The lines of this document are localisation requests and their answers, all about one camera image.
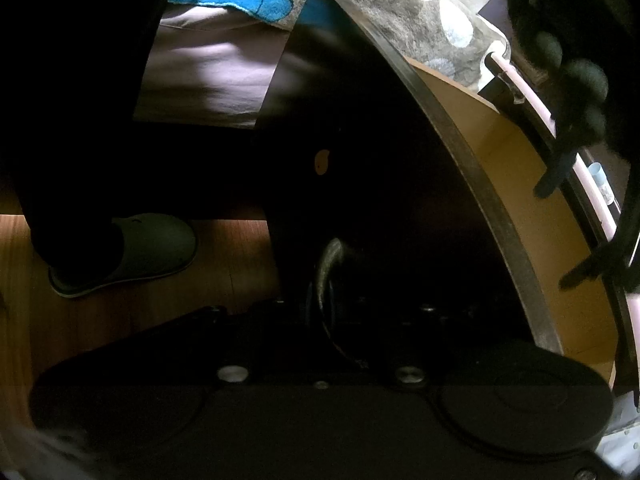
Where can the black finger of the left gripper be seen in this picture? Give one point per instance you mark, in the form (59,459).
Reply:
(566,146)
(611,259)

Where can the blue white tube bottle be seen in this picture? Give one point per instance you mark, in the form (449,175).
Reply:
(601,180)

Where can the grey Mickey blanket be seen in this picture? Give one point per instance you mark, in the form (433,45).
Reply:
(444,35)

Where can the dark wooden nightstand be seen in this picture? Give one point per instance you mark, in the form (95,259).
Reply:
(575,169)

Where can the lilac bed sheet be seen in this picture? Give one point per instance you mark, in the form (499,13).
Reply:
(210,66)

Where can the dark green slipper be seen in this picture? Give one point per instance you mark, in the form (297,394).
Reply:
(139,248)

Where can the metal upper drawer handle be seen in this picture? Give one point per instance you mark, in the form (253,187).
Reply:
(331,259)

